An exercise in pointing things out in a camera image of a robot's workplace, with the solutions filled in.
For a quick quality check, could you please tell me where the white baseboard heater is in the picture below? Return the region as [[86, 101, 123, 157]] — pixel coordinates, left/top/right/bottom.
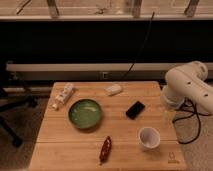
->
[[6, 63, 179, 81]]

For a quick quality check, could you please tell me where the white ceramic cup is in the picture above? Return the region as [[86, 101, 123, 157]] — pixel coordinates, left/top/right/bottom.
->
[[138, 127, 160, 151]]

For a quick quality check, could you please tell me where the black hanging cable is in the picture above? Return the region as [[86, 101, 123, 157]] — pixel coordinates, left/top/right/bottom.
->
[[120, 11, 156, 81]]

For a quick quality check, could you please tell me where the black cable on floor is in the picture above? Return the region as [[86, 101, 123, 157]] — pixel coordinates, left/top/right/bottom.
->
[[172, 98, 212, 145]]

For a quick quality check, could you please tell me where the black office chair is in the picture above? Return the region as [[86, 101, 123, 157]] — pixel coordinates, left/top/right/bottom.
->
[[0, 61, 38, 148]]

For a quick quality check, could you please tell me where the green ceramic bowl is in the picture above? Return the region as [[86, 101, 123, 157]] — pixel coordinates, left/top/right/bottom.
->
[[68, 99, 102, 129]]

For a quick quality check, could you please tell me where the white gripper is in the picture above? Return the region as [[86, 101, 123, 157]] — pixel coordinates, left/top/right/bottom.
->
[[161, 85, 184, 124]]

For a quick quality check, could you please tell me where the black rectangular phone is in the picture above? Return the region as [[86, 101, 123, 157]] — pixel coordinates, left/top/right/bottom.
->
[[126, 101, 145, 119]]

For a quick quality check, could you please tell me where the white oval soap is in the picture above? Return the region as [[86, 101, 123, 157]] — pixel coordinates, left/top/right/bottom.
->
[[106, 84, 122, 96]]

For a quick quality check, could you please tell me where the white tube bottle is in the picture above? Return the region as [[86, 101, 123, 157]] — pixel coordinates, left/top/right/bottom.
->
[[52, 83, 74, 110]]

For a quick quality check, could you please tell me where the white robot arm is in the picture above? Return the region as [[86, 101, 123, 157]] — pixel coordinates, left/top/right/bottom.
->
[[161, 61, 213, 114]]

